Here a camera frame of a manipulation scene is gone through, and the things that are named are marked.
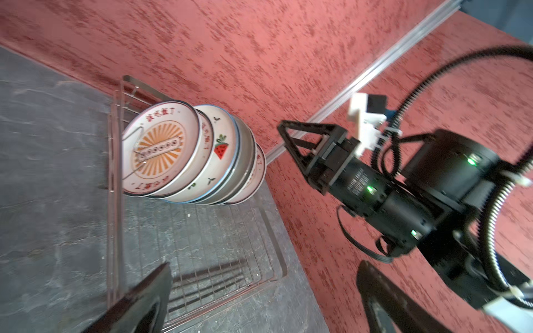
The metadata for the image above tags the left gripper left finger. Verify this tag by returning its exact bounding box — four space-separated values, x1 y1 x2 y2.
85 262 173 332

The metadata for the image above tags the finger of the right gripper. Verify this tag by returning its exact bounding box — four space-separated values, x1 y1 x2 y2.
282 138 318 178
277 120 348 142

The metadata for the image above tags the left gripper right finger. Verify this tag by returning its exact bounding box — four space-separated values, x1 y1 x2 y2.
356 261 450 332

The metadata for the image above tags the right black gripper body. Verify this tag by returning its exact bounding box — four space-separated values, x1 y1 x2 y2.
305 139 436 258

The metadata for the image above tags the plain cream white plate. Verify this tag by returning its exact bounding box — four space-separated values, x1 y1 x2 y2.
196 117 256 205

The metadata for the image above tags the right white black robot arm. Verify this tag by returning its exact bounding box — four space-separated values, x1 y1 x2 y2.
278 121 532 312

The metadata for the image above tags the brown leaf pattern plate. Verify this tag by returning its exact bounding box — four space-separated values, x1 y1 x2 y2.
224 144 267 205

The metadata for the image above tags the strawberry pattern white plate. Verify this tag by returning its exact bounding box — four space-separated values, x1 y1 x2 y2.
165 105 240 203

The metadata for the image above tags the orange sunburst plate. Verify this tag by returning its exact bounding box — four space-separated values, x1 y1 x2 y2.
122 101 201 197

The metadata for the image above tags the right corner aluminium profile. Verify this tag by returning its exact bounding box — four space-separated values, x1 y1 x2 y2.
264 0 464 166

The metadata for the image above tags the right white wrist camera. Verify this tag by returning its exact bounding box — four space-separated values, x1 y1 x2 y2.
348 92 396 158

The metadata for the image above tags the metal wire dish rack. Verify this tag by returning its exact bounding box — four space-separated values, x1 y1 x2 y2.
106 75 287 332

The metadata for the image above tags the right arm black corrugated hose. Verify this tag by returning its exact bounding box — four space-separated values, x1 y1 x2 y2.
370 44 533 309

